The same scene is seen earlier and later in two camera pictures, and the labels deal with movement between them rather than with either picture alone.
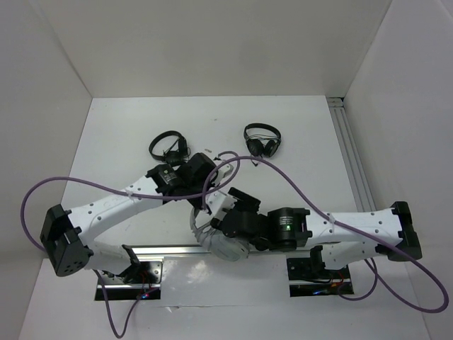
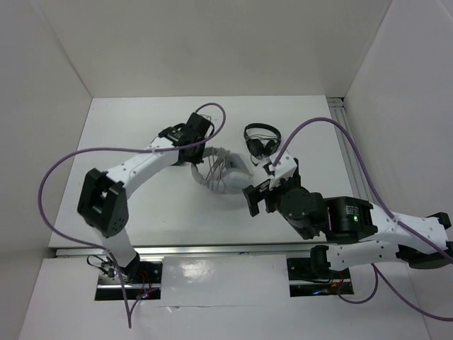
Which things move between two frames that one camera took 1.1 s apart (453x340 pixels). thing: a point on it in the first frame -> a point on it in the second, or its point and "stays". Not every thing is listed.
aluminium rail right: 361,190 stays
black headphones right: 257,146 stays
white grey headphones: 222,246 -> 229,175
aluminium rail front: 185,250 stays
